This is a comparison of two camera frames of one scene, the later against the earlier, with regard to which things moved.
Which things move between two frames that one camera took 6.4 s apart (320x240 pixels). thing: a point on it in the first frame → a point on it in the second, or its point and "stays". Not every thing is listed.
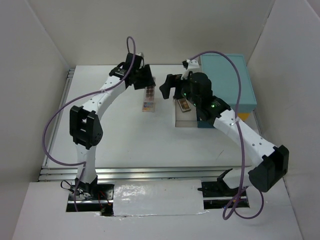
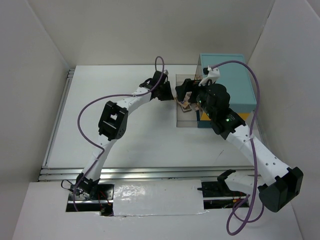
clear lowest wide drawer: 186,119 stays
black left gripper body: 142,80 → 165,93
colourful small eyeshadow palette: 148,107 → 185,101
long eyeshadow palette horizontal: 184,105 stays
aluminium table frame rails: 116,174 stays
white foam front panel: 133,198 stays
